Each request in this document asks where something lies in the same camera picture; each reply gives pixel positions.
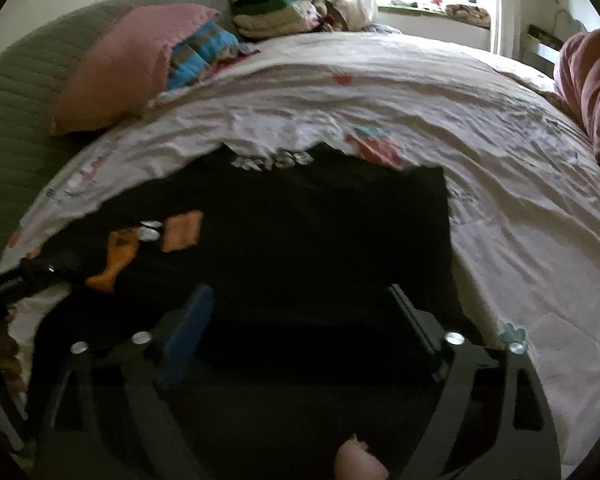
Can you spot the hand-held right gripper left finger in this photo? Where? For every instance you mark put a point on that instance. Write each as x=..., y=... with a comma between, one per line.
x=187, y=332

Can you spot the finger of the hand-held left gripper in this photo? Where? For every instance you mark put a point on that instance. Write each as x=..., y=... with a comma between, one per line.
x=45, y=267

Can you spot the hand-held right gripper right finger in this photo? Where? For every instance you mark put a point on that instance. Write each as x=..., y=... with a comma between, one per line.
x=412, y=332

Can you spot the black printed shirt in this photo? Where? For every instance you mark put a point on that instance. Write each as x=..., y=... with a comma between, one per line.
x=305, y=220

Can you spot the pile of folded clothes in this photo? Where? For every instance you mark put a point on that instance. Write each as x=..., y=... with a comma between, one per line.
x=275, y=12

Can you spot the green quilted blanket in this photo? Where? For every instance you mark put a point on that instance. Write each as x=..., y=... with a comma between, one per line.
x=15, y=95

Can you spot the pink pillow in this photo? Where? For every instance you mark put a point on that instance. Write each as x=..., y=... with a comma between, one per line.
x=120, y=65

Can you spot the white strawberry print bed cover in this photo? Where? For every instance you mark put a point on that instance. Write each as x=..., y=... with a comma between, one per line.
x=370, y=110

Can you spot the blue striped cloth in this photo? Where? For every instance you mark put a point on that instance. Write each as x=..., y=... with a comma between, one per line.
x=200, y=55

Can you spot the pink fleece blanket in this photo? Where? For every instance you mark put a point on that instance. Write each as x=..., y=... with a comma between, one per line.
x=595, y=90

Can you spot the patterned cushion on windowsill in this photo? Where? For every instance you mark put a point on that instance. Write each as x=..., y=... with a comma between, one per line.
x=467, y=13

